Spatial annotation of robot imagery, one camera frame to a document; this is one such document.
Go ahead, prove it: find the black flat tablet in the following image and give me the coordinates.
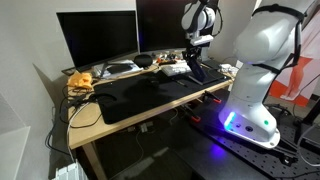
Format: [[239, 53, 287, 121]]
[[188, 66, 228, 86]]

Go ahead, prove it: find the black pen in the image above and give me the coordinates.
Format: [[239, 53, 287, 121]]
[[175, 79, 189, 88]]

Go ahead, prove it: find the white keyboard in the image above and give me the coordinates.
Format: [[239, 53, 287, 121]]
[[160, 62, 193, 78]]

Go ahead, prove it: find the red white poster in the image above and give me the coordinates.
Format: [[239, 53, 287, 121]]
[[266, 9, 320, 108]]

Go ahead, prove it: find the black oval case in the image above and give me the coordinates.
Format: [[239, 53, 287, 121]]
[[133, 53, 154, 67]]

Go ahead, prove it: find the grey small box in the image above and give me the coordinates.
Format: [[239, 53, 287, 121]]
[[138, 121, 154, 133]]

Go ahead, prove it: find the large black desk mat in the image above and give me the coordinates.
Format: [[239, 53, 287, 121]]
[[91, 64, 231, 125]]

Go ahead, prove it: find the dark blue rectangular box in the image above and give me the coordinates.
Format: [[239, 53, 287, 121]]
[[187, 59, 208, 85]]

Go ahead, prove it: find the small black monitor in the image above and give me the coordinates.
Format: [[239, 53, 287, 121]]
[[55, 9, 140, 73]]

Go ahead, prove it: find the large black monitor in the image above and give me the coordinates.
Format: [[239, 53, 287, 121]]
[[135, 0, 221, 54]]

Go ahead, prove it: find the white radiator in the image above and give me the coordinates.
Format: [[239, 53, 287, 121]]
[[53, 159, 89, 180]]

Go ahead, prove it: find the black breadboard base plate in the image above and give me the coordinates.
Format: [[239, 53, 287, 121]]
[[186, 89, 320, 180]]

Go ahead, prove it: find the black clamp with orange handle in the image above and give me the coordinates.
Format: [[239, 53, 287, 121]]
[[181, 104, 202, 123], [203, 90, 223, 104]]

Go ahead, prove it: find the black flat pouch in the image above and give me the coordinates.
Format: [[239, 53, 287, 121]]
[[104, 63, 133, 75]]

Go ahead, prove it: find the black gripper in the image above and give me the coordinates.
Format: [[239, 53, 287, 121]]
[[183, 42, 205, 67]]

